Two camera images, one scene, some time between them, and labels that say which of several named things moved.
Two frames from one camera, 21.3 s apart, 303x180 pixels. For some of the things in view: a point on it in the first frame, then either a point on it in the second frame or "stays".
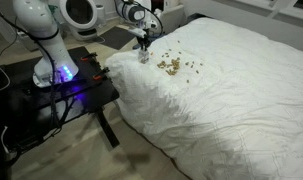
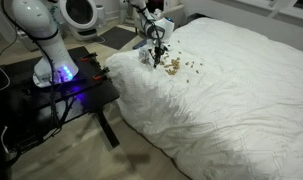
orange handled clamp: (88, 56) stays
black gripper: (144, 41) to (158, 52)
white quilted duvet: (219, 103) stays
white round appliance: (80, 16) stays
